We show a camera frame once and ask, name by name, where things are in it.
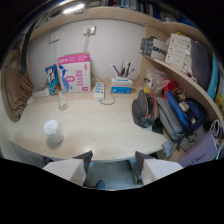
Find clear cotton swab jar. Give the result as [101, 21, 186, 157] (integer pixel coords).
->
[43, 119, 65, 145]

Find grey folded bag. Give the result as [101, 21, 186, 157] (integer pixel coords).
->
[155, 96, 186, 141]

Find grey and orange pouch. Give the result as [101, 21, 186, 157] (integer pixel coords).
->
[131, 88, 159, 129]

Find blue bag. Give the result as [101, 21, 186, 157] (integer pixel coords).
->
[164, 89, 207, 133]

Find small clear glass bottle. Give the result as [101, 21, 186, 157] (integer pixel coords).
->
[57, 91, 70, 112]

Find red packet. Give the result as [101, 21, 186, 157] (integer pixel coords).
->
[162, 80, 179, 100]

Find white power strip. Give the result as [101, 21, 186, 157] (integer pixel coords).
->
[93, 81, 106, 102]

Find clear plastic bag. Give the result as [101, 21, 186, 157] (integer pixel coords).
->
[143, 68, 172, 95]

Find blue and white pen box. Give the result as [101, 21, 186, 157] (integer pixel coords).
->
[110, 77, 134, 95]

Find blue snack packet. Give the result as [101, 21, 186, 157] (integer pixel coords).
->
[44, 63, 61, 96]

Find brown hanging cloth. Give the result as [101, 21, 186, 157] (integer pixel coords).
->
[0, 49, 35, 123]

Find pink and white milk carton box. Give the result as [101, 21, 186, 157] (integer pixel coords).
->
[57, 52, 92, 94]

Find wooden shelf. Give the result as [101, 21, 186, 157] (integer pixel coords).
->
[141, 24, 224, 134]

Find dark grey cushion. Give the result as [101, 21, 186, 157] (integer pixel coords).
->
[189, 40, 212, 92]

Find white and red stacked boxes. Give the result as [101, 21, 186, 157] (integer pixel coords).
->
[164, 32, 194, 74]

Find white wall switch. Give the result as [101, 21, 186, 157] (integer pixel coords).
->
[49, 31, 61, 44]

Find white wall socket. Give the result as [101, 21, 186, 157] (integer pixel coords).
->
[82, 25, 97, 36]

